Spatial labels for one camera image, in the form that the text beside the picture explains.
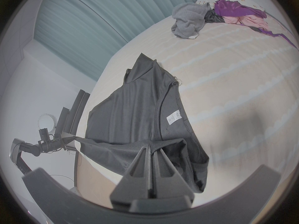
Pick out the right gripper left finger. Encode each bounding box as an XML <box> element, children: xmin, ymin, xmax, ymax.
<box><xmin>110</xmin><ymin>146</ymin><xmax>150</xmax><ymax>209</ymax></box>

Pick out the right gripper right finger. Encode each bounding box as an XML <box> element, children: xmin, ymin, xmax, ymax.
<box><xmin>151</xmin><ymin>148</ymin><xmax>195</xmax><ymax>207</ymax></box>

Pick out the black T-shirt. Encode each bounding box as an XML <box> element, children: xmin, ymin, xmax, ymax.
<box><xmin>75</xmin><ymin>53</ymin><xmax>210</xmax><ymax>194</ymax></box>

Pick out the bed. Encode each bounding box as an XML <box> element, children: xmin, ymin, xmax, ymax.
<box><xmin>77</xmin><ymin>0</ymin><xmax>299</xmax><ymax>207</ymax></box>

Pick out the pile of clothes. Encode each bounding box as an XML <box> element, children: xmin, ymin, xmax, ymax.
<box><xmin>204</xmin><ymin>0</ymin><xmax>299</xmax><ymax>49</ymax></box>

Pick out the round white mirror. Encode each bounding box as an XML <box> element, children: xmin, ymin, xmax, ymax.
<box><xmin>37</xmin><ymin>113</ymin><xmax>56</xmax><ymax>135</ymax></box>

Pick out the blue-green curtain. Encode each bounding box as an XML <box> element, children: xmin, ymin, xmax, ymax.
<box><xmin>33</xmin><ymin>0</ymin><xmax>204</xmax><ymax>82</ymax></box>

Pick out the grey garment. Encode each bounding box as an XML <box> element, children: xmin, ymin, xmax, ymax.
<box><xmin>171</xmin><ymin>2</ymin><xmax>212</xmax><ymax>40</ymax></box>

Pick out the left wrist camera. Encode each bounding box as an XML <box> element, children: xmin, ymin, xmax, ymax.
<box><xmin>38</xmin><ymin>128</ymin><xmax>52</xmax><ymax>141</ymax></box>

